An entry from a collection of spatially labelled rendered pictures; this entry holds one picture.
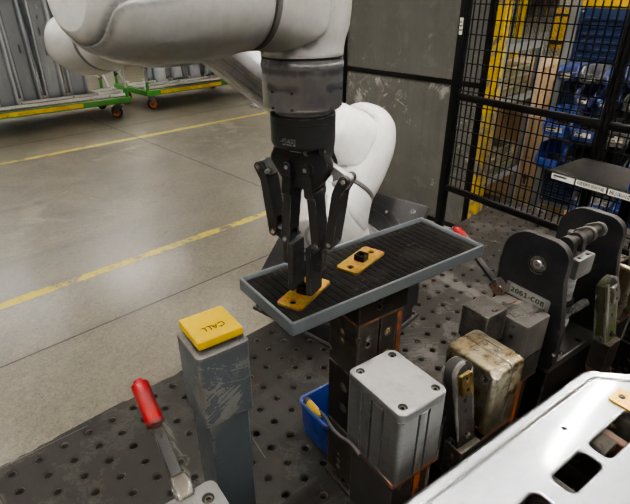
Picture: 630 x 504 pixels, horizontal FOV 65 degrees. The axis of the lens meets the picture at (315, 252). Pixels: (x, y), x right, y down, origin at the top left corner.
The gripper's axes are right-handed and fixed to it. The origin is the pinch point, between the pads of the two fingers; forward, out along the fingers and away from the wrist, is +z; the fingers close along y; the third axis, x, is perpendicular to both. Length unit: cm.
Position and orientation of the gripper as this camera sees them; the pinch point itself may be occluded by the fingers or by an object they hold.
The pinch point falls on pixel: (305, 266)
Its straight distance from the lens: 66.1
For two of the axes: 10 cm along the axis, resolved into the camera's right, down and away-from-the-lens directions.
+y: 8.7, 2.3, -4.4
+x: 5.0, -4.0, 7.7
